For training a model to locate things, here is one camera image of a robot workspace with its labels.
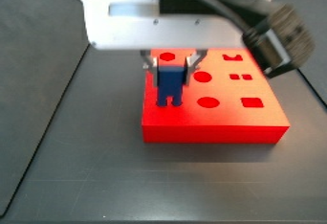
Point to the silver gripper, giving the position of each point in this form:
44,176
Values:
132,25

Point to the blue square-circle peg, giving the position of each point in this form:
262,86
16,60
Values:
171,81

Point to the red shape-sorter box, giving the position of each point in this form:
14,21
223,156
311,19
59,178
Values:
230,106

